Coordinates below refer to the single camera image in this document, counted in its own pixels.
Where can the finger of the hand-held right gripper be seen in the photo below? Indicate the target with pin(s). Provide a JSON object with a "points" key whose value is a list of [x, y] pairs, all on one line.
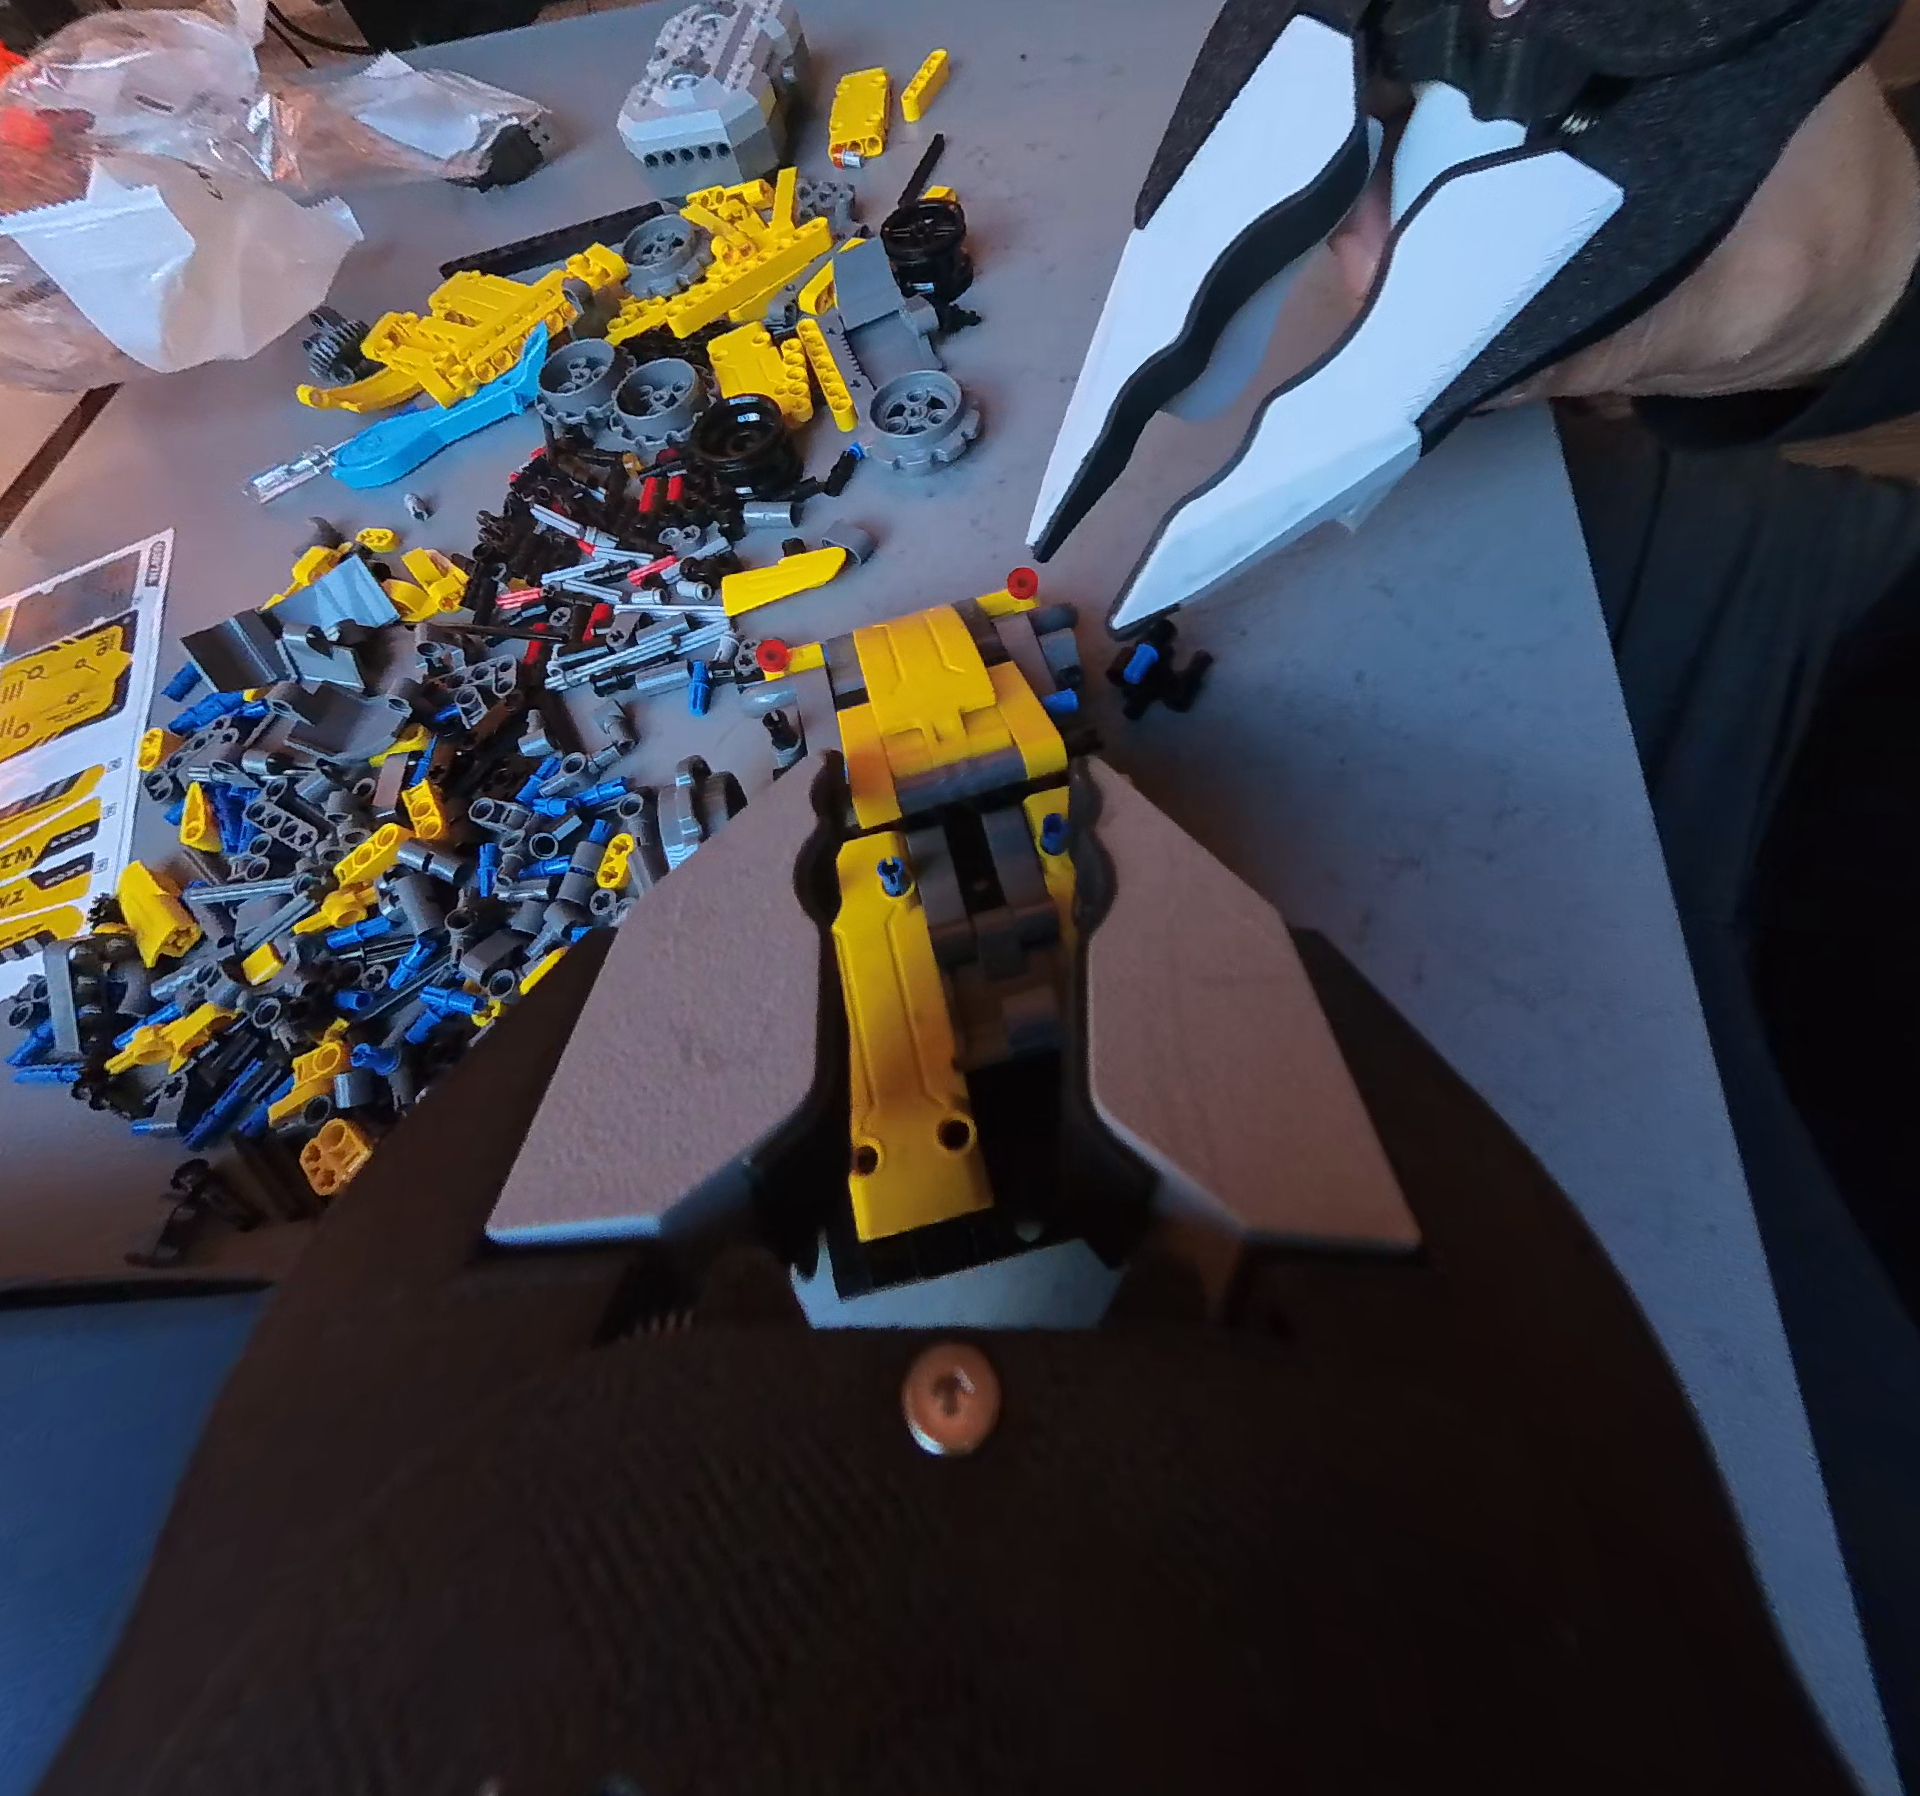
{"points": [[1468, 265], [1214, 207]]}

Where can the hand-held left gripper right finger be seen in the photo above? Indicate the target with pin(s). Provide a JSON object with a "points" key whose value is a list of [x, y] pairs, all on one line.
{"points": [[1230, 1061]]}

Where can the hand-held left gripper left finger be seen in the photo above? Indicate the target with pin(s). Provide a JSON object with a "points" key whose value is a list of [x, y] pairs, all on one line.
{"points": [[676, 1061]]}

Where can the yellow toy vehicle model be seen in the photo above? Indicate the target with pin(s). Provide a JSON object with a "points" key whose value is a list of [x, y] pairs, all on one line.
{"points": [[900, 1032]]}

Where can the black connector cluster blue pin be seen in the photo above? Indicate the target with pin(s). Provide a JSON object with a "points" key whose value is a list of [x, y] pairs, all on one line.
{"points": [[1155, 672]]}

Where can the grey desk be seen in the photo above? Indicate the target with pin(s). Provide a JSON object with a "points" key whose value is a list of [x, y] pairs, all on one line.
{"points": [[1423, 925]]}

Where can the person's right hand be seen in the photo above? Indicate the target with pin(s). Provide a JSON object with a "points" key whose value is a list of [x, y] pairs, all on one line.
{"points": [[1799, 265]]}

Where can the black sprocket wheel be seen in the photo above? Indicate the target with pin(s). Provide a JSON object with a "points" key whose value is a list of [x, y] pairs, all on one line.
{"points": [[682, 814]]}

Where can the black toy tyre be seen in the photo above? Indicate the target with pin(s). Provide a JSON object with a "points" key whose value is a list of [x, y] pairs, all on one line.
{"points": [[926, 235], [740, 440]]}

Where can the yellow brick beam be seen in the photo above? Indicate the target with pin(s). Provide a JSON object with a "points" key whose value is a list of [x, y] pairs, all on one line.
{"points": [[926, 87], [859, 117]]}

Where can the pile of loose building bricks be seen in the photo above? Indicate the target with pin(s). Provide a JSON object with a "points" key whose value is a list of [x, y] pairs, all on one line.
{"points": [[448, 806]]}

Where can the grey sprocket wheel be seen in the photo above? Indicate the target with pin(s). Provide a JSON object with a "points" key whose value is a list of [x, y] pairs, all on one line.
{"points": [[578, 379], [918, 408], [661, 393]]}

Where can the yellow curved panel brick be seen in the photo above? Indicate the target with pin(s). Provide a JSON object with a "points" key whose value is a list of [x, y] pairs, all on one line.
{"points": [[779, 581]]}

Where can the light blue brick tool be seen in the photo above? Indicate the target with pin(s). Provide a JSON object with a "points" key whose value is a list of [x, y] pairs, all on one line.
{"points": [[433, 425]]}

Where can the yellow sticker sheet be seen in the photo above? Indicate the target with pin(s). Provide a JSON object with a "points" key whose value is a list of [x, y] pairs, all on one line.
{"points": [[75, 716]]}

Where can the small clear plastic piece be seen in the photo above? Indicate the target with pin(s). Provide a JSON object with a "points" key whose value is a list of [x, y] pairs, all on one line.
{"points": [[293, 470]]}

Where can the small black box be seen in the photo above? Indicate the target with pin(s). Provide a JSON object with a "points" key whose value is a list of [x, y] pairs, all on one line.
{"points": [[508, 155]]}

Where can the yellow grey brick sub-assembly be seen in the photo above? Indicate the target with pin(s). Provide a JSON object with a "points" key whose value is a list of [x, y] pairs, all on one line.
{"points": [[448, 325]]}

